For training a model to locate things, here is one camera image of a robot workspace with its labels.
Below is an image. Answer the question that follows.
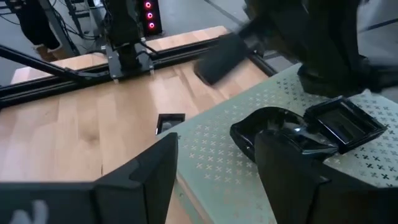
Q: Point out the black tower with red lights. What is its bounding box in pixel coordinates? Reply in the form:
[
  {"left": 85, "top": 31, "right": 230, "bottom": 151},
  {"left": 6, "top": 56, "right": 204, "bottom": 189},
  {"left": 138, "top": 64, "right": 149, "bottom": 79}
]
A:
[{"left": 140, "top": 0, "right": 164, "bottom": 37}]

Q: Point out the small black square mini plate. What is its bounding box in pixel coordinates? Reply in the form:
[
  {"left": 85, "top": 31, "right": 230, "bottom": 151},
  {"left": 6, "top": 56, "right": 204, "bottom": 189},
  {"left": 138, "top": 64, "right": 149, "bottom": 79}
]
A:
[
  {"left": 303, "top": 95, "right": 389, "bottom": 156},
  {"left": 154, "top": 113, "right": 187, "bottom": 136}
]

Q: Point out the black leaf-shaped mini plate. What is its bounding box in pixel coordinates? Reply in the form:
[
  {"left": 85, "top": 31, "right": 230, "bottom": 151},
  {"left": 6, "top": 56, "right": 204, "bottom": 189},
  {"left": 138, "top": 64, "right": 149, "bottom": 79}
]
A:
[{"left": 229, "top": 106, "right": 339, "bottom": 163}]

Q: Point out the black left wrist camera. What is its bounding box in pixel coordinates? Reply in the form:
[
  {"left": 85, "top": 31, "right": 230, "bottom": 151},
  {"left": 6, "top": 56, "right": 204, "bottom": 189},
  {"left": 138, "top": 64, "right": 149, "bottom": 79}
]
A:
[{"left": 193, "top": 32, "right": 251, "bottom": 86}]

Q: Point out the grey metal desk leg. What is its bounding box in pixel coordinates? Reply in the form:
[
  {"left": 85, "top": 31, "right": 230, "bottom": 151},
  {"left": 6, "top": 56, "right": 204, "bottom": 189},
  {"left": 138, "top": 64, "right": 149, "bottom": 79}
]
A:
[{"left": 39, "top": 0, "right": 82, "bottom": 57}]

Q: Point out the black wavy square mini plate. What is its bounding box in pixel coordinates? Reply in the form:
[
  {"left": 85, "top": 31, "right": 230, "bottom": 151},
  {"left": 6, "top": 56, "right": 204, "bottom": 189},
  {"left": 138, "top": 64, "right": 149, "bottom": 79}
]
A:
[{"left": 297, "top": 62, "right": 379, "bottom": 98}]

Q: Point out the person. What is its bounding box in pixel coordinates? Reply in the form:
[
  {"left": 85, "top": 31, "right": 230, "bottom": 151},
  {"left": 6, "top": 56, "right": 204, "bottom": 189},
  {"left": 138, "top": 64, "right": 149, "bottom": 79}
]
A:
[{"left": 4, "top": 0, "right": 65, "bottom": 62}]

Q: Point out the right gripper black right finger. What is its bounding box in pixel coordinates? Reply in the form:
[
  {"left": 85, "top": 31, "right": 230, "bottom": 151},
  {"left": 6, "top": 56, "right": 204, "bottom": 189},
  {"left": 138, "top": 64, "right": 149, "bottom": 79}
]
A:
[{"left": 254, "top": 129, "right": 358, "bottom": 224}]

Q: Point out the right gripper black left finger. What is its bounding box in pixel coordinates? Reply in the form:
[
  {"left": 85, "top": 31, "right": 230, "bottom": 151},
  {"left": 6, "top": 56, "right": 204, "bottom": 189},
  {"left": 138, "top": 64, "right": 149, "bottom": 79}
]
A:
[{"left": 93, "top": 132, "right": 178, "bottom": 224}]

